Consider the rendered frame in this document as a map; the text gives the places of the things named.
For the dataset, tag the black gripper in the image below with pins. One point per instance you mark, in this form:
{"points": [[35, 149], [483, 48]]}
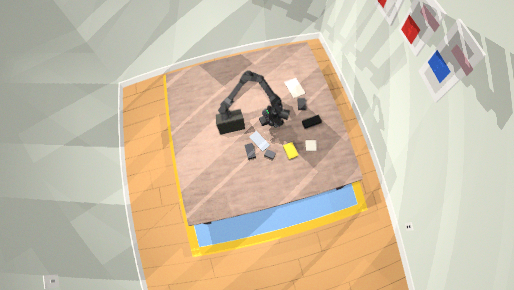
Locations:
{"points": [[264, 121]]}

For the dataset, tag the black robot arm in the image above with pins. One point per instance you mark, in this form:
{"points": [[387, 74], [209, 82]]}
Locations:
{"points": [[276, 109]]}

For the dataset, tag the white flat sheet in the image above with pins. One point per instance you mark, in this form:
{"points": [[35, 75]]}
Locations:
{"points": [[294, 88]]}

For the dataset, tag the yellow block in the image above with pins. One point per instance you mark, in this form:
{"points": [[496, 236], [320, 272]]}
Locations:
{"points": [[290, 150]]}

